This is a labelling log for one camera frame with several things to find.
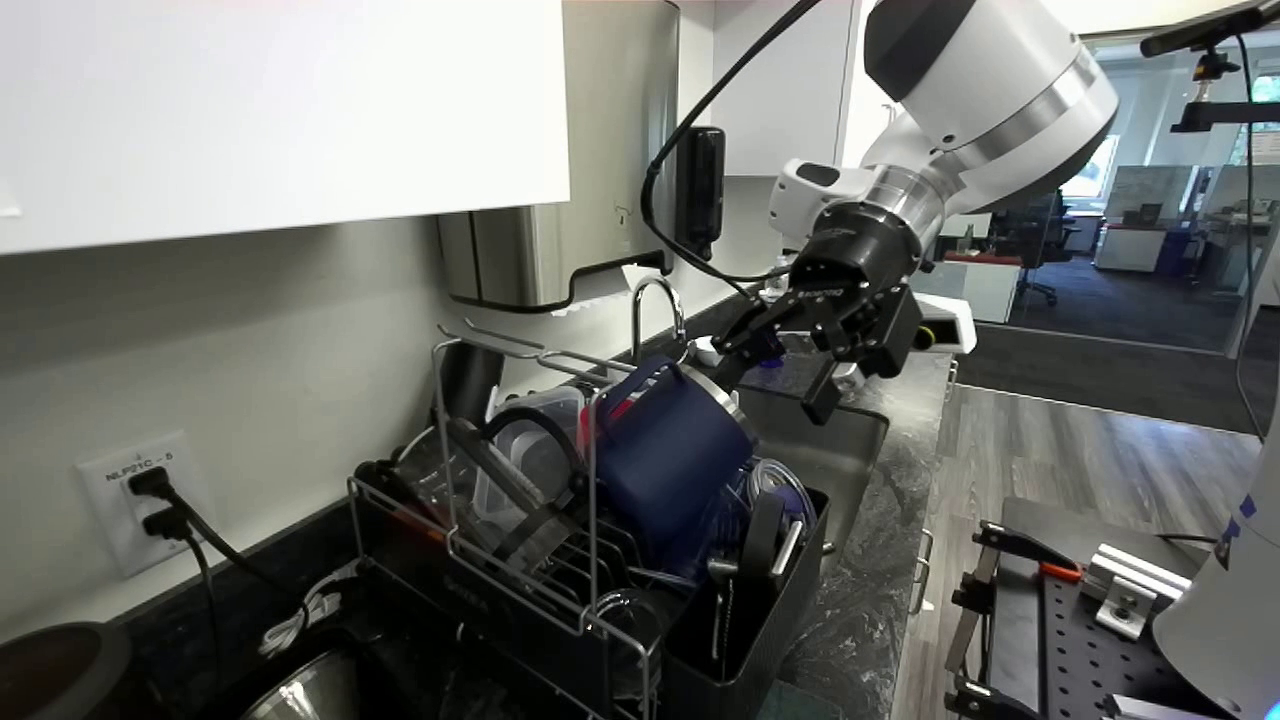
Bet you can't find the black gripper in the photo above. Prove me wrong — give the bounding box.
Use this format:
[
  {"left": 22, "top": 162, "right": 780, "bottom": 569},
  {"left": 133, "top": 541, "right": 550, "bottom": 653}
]
[{"left": 714, "top": 196, "right": 937, "bottom": 433}]

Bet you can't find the dark blue thermos mug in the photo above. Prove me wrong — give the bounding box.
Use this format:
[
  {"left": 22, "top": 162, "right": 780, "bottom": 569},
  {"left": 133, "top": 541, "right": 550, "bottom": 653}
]
[{"left": 587, "top": 349, "right": 768, "bottom": 591}]

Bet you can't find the stainless steel sink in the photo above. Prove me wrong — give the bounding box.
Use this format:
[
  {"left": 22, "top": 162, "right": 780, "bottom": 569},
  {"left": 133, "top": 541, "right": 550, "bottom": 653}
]
[{"left": 736, "top": 383, "right": 895, "bottom": 553}]

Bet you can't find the chrome sink faucet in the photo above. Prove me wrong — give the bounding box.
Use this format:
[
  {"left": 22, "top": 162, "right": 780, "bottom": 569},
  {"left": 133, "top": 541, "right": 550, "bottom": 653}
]
[{"left": 630, "top": 271, "right": 695, "bottom": 363}]

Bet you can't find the black dish rack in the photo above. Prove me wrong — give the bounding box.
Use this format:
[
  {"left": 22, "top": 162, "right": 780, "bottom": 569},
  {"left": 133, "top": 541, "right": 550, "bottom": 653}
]
[{"left": 346, "top": 319, "right": 831, "bottom": 720}]

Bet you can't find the clear drinking glass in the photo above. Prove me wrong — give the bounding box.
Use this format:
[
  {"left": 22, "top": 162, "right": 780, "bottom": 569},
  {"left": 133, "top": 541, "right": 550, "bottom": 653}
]
[{"left": 743, "top": 458, "right": 820, "bottom": 565}]

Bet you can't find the grey round container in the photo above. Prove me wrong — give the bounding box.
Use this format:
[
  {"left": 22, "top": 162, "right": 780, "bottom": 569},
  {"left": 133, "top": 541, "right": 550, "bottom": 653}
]
[{"left": 481, "top": 400, "right": 587, "bottom": 512}]

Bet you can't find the blue office chair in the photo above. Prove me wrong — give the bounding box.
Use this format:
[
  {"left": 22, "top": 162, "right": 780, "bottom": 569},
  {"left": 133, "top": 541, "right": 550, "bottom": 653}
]
[{"left": 995, "top": 196, "right": 1073, "bottom": 269}]

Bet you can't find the steel paper towel dispenser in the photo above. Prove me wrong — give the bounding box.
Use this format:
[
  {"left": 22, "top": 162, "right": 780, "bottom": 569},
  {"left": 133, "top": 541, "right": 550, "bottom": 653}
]
[{"left": 431, "top": 0, "right": 683, "bottom": 318}]

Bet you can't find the black perforated breadboard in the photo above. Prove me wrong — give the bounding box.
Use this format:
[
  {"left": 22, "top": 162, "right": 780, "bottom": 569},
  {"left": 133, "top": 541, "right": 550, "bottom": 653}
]
[{"left": 940, "top": 495, "right": 1211, "bottom": 720}]

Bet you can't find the steel bowl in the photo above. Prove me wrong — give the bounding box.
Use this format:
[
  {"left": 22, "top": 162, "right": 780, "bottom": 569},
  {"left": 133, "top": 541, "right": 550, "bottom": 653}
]
[{"left": 239, "top": 645, "right": 372, "bottom": 720}]

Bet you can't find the brown bowl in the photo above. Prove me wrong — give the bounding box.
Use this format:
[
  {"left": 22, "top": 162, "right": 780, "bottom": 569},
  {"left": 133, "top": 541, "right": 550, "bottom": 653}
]
[{"left": 0, "top": 620, "right": 137, "bottom": 720}]

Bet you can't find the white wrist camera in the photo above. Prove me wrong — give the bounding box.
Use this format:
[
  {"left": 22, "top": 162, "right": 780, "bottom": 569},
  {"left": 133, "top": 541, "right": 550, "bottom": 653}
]
[{"left": 915, "top": 293, "right": 980, "bottom": 358}]

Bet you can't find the black wall soap dispenser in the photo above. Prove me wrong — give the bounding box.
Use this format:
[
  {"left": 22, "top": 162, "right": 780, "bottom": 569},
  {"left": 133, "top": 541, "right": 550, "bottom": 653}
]
[{"left": 674, "top": 122, "right": 733, "bottom": 265}]

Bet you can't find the red handled clamp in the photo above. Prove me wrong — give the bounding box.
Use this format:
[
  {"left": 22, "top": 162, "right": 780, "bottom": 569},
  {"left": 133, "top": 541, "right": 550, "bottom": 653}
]
[{"left": 968, "top": 519, "right": 1092, "bottom": 591}]

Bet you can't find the aluminium bracket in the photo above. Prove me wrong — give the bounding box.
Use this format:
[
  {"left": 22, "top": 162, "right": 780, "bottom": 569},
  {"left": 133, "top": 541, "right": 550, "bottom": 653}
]
[{"left": 1082, "top": 535, "right": 1198, "bottom": 645}]

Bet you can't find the black camera boom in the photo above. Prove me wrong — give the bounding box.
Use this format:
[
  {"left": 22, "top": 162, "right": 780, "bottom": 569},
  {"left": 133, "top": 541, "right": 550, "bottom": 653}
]
[{"left": 1138, "top": 0, "right": 1280, "bottom": 135}]

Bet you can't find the white cable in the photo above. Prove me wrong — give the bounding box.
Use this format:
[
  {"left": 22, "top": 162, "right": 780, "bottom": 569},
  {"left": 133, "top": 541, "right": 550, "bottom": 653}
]
[{"left": 258, "top": 569, "right": 352, "bottom": 659}]

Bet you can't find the black power plug cord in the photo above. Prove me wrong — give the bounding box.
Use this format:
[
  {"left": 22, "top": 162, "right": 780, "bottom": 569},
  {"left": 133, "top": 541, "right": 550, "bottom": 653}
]
[
  {"left": 123, "top": 462, "right": 291, "bottom": 595},
  {"left": 137, "top": 506, "right": 234, "bottom": 671}
]

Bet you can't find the white wall outlet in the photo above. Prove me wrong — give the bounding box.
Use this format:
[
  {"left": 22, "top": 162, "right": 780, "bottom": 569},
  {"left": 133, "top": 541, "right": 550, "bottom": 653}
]
[{"left": 73, "top": 427, "right": 206, "bottom": 584}]

